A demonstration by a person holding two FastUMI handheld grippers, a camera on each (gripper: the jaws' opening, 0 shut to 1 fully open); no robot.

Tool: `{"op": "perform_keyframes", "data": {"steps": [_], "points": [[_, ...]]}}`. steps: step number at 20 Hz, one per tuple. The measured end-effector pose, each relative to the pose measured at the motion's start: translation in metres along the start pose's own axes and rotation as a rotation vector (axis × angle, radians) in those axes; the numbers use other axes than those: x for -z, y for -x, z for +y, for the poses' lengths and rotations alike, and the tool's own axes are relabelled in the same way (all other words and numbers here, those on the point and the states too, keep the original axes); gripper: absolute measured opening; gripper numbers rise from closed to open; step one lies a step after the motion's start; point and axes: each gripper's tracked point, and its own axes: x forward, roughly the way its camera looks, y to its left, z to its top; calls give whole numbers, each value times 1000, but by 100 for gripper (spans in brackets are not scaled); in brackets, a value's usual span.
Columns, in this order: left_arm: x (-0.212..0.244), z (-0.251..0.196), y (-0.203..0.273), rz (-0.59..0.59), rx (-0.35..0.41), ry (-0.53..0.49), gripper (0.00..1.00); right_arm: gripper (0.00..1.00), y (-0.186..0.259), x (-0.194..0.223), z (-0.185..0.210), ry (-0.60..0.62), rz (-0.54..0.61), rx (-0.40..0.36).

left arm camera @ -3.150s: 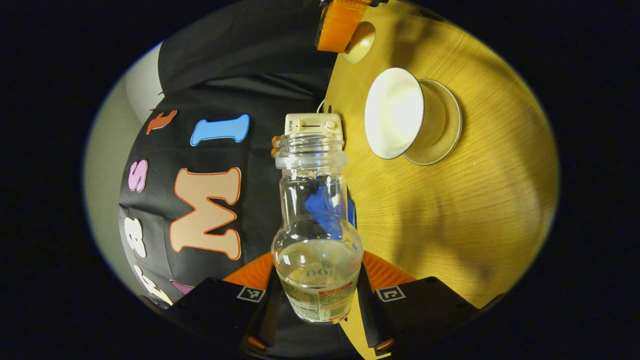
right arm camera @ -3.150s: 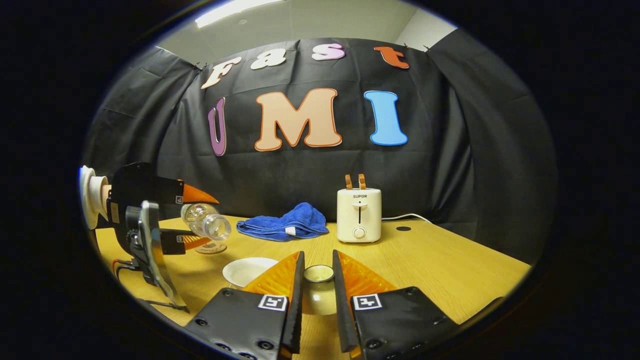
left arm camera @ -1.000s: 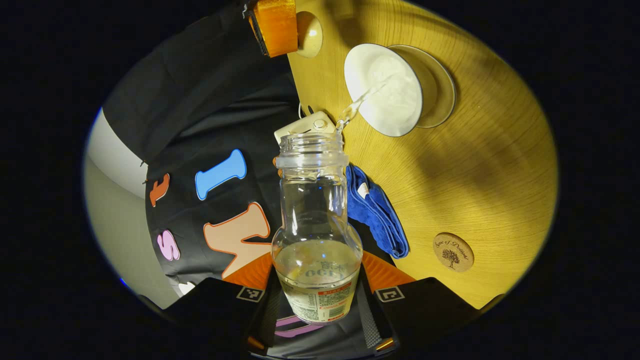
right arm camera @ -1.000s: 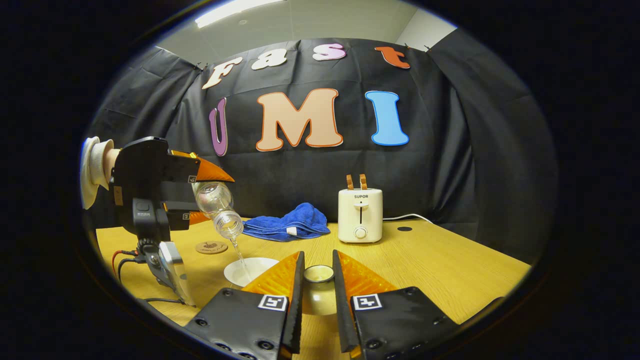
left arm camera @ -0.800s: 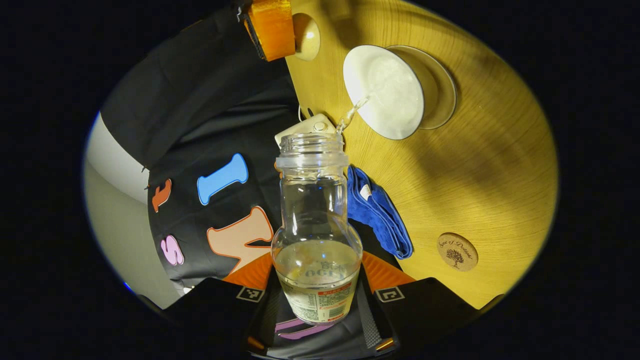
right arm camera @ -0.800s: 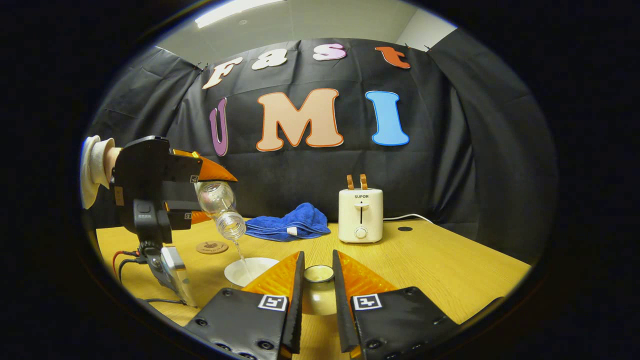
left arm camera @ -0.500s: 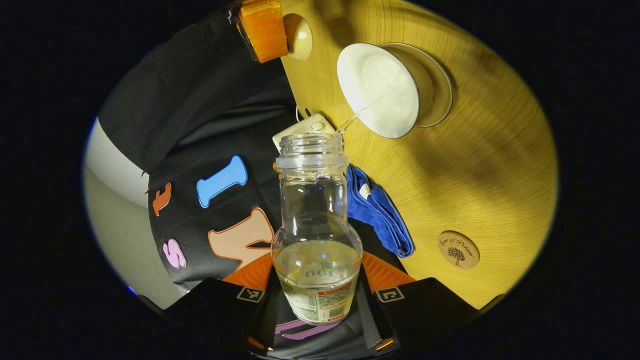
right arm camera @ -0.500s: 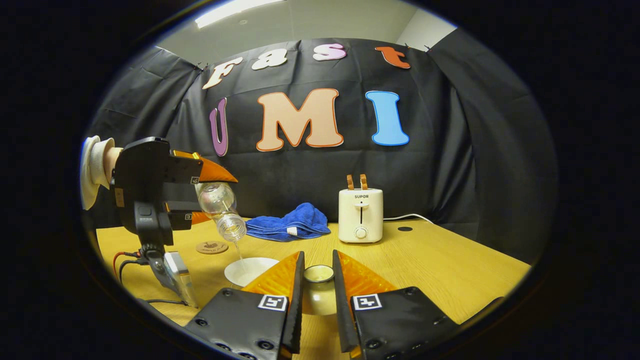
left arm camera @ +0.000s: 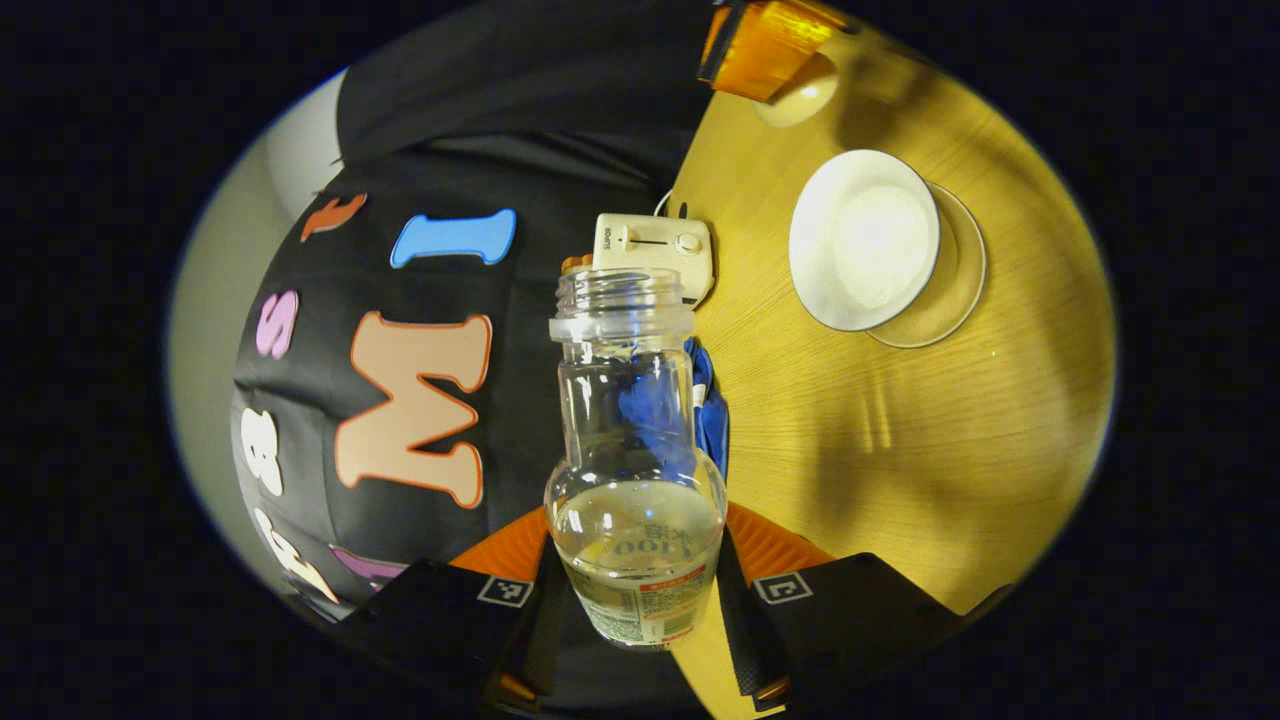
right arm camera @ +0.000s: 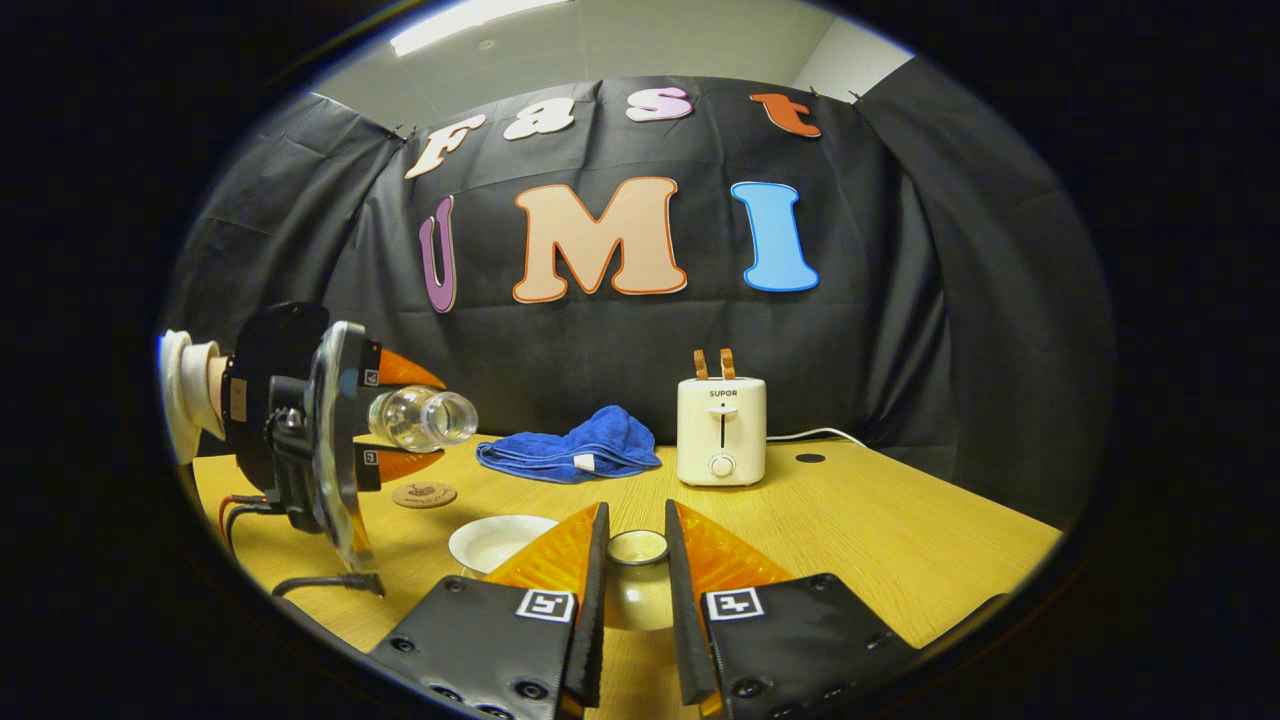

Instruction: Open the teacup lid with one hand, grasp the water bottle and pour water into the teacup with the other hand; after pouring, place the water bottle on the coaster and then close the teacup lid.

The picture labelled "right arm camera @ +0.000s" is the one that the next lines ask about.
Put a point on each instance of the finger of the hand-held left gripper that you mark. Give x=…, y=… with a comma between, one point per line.
x=400, y=372
x=395, y=463

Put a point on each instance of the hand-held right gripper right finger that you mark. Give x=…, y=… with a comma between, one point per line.
x=800, y=640

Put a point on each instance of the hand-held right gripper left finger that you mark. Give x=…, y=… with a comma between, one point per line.
x=480, y=640

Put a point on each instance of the round cork coaster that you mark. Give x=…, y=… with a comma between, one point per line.
x=424, y=495

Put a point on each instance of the clear plastic water bottle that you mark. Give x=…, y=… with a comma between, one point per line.
x=420, y=418

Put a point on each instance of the cream ceramic teacup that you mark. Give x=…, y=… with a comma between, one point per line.
x=490, y=545

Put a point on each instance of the cream teacup lid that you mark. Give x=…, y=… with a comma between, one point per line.
x=637, y=590

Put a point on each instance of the blue towel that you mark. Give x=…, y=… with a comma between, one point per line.
x=580, y=445

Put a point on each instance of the white toaster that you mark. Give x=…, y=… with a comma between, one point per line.
x=721, y=430

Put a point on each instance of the toasted bread slice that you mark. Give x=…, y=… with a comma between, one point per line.
x=727, y=363
x=701, y=364

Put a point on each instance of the black backdrop cloth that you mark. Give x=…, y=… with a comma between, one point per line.
x=900, y=300

